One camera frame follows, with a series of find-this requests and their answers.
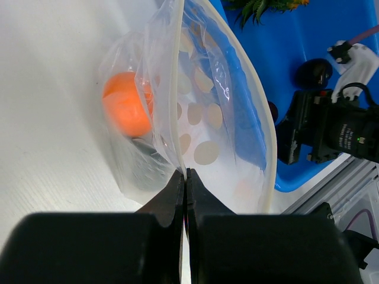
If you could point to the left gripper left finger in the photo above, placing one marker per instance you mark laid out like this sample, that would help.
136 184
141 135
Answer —
83 247

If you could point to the aluminium mounting rail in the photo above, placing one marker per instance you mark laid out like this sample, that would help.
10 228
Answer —
351 192

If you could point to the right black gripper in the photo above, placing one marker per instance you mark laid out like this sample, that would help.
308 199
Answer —
329 128

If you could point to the clear zip top bag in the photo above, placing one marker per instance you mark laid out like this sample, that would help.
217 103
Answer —
210 111

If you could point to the orange persimmon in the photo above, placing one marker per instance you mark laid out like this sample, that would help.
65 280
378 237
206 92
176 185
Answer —
124 107

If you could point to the toy pineapple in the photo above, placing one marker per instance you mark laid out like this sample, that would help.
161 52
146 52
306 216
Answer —
254 9

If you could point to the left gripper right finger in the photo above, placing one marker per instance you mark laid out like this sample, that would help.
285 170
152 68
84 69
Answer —
229 248

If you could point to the blue plastic bin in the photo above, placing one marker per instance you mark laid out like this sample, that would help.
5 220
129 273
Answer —
282 42

